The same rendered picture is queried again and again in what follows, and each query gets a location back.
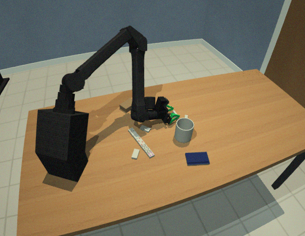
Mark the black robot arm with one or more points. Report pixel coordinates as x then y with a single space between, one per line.
74 82

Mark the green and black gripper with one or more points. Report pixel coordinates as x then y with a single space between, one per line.
168 118

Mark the white domino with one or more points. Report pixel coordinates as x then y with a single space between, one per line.
137 138
143 145
132 131
135 154
149 153

